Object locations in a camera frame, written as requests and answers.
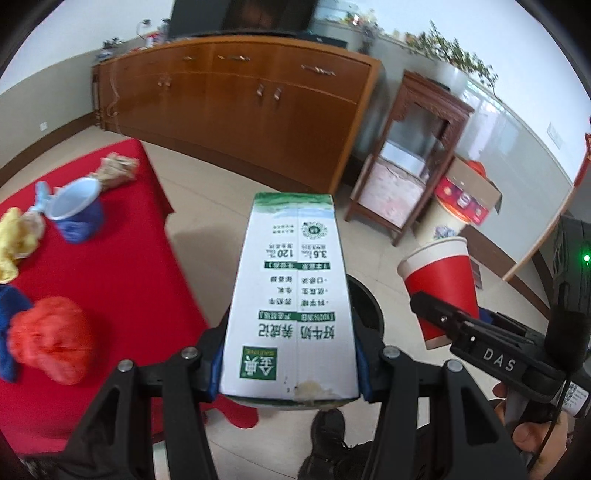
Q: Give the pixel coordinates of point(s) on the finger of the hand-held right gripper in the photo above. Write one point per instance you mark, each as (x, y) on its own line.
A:
(503, 321)
(438, 316)

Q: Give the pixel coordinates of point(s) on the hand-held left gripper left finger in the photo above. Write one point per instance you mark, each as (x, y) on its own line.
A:
(215, 371)

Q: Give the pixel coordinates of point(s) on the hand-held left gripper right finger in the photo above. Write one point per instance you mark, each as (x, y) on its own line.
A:
(364, 378)

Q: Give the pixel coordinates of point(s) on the red paper cup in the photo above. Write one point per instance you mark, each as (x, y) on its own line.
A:
(443, 277)

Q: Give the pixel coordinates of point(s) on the black trash bin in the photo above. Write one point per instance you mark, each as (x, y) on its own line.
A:
(369, 304)

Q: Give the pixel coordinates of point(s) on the white green milk carton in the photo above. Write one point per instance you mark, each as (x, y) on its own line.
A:
(286, 300)

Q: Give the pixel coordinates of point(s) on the red cloth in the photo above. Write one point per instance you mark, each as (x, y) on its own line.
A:
(53, 339)

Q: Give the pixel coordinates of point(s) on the blue cup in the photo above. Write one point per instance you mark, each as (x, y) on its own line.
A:
(81, 221)

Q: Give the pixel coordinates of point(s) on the blue cloth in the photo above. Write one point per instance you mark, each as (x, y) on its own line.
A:
(11, 318)

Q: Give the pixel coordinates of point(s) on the beige paper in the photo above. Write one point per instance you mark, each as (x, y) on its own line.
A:
(115, 170)

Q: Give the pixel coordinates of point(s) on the yellow cloth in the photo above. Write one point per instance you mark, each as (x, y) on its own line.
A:
(18, 240)

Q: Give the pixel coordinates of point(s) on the person's right hand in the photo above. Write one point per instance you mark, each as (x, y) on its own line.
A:
(535, 434)

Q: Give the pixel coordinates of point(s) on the person's black shoe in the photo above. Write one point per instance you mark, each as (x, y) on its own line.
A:
(328, 443)

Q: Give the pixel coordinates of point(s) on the white floral vase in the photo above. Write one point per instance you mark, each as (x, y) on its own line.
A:
(438, 221)

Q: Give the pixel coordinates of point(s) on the cardboard box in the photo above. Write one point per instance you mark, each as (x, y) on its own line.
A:
(466, 189)

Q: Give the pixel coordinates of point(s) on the dark wooden side stand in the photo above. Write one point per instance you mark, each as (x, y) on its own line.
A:
(392, 189)

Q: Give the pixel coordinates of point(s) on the red tablecloth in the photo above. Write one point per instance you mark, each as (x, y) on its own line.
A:
(115, 258)

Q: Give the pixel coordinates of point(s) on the white box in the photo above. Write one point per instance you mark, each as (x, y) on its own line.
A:
(401, 156)

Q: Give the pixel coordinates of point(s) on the red hanging decoration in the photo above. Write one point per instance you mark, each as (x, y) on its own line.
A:
(586, 157)

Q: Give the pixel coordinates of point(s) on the wooden sideboard cabinet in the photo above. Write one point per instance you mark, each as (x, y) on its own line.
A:
(231, 115)

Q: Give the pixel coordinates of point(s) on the green leafy plant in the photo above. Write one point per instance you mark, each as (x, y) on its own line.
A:
(448, 50)

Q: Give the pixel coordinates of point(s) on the black set-top box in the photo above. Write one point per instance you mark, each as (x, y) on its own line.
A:
(328, 40)

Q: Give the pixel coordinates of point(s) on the black television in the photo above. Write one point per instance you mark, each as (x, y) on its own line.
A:
(207, 16)

